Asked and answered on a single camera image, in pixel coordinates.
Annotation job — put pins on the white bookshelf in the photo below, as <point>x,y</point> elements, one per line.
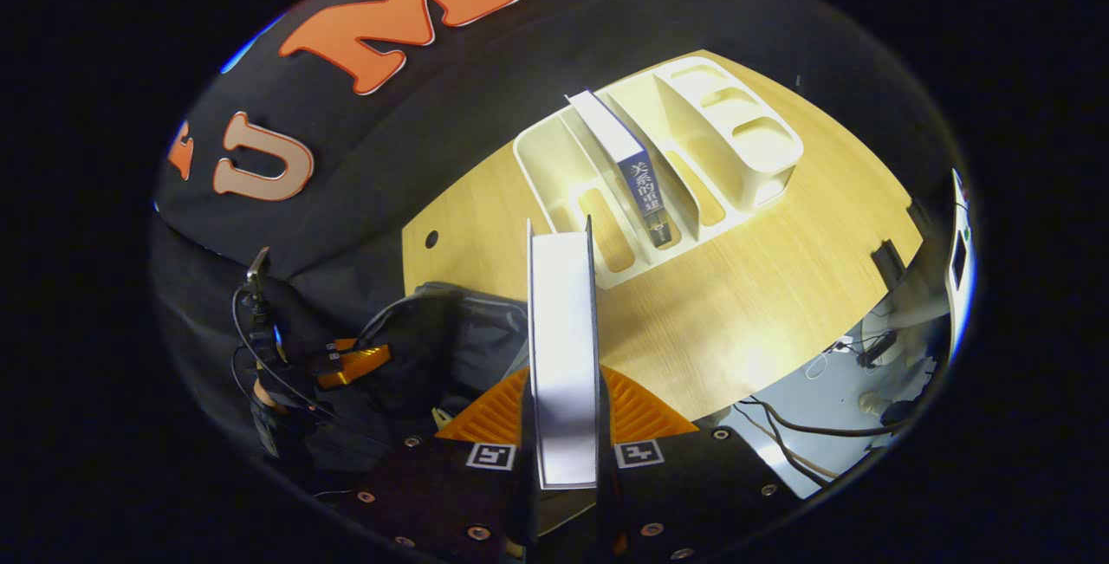
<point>745,131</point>

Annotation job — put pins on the grey schoolbag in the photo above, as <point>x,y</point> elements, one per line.
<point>468,347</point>

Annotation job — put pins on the white device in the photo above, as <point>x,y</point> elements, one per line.
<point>960,261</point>

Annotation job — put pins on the black table bracket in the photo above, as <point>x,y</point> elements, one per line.
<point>888,262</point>

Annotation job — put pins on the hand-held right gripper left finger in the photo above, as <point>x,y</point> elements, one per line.
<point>520,503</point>

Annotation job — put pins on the white book with grey photo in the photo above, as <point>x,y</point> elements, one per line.
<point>563,356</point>

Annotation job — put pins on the black backdrop cloth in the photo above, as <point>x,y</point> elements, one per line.
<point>485,87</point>

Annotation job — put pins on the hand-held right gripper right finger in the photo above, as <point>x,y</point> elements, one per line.
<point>606,503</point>

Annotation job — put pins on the blue and white book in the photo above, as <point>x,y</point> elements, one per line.
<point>637,170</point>

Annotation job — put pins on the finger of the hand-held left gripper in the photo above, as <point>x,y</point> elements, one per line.
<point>355,363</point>

